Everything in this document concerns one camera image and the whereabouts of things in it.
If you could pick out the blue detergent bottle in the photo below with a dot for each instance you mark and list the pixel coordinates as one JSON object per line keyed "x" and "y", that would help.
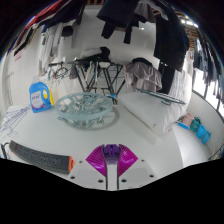
{"x": 39, "y": 96}

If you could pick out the round pale blue peg hanger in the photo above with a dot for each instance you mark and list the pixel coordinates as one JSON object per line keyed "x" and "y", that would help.
{"x": 83, "y": 106}

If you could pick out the window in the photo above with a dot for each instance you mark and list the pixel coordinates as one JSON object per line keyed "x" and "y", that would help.
{"x": 203, "y": 87}

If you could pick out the row of dark hanging clothes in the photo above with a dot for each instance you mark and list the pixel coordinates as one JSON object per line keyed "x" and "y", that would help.
{"x": 170, "y": 36}

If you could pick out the black and white clothes pile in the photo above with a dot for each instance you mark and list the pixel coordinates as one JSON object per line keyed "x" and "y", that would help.
{"x": 95, "y": 53}

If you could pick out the small blue brush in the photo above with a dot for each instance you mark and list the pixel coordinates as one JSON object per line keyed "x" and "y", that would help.
{"x": 183, "y": 125}

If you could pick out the pink wall sign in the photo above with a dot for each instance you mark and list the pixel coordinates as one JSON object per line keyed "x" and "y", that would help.
{"x": 18, "y": 55}

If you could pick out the grey garment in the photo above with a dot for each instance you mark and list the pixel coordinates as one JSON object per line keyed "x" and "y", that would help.
{"x": 142, "y": 76}

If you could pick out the black power strip orange ends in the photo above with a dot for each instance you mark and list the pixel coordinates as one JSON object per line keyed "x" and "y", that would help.
{"x": 40, "y": 156}

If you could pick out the white pillow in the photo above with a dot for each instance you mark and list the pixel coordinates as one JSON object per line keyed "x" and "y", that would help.
{"x": 150, "y": 111}

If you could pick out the teal bucket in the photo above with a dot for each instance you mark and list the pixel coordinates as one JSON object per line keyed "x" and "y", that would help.
{"x": 196, "y": 124}

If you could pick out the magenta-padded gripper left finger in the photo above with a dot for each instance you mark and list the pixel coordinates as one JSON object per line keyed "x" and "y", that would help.
{"x": 87, "y": 171}

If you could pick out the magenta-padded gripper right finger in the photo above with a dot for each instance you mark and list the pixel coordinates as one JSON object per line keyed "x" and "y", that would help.
{"x": 136, "y": 171}

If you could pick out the black folding drying rack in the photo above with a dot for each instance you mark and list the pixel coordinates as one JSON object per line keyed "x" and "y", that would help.
{"x": 100, "y": 71}

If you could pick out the row of colourful hanging clothes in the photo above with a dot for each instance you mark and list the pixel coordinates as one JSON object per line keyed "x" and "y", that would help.
{"x": 43, "y": 16}

